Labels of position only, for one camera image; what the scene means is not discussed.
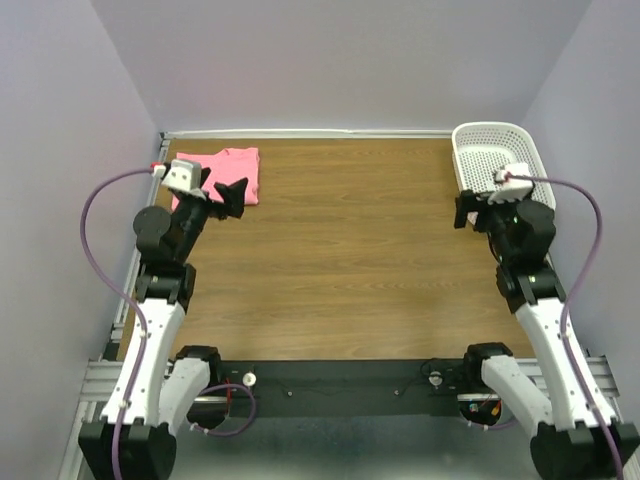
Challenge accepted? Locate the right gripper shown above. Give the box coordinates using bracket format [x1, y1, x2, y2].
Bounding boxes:
[452, 186, 527, 259]

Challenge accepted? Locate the pink t shirt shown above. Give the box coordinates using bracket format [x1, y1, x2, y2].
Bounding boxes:
[176, 147, 260, 206]

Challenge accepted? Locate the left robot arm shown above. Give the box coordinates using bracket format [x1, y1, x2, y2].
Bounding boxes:
[78, 160, 257, 479]

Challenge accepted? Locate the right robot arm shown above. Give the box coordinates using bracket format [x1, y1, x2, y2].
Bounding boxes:
[454, 190, 639, 479]

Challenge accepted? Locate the white plastic basket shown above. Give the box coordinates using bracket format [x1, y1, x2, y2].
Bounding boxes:
[451, 121, 556, 209]

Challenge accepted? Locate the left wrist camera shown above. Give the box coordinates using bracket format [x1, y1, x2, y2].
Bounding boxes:
[151, 159, 206, 198]

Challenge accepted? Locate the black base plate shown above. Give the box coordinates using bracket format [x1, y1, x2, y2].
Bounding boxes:
[190, 358, 497, 421]

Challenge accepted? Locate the aluminium frame rail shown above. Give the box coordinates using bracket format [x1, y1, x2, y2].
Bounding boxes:
[54, 130, 624, 480]

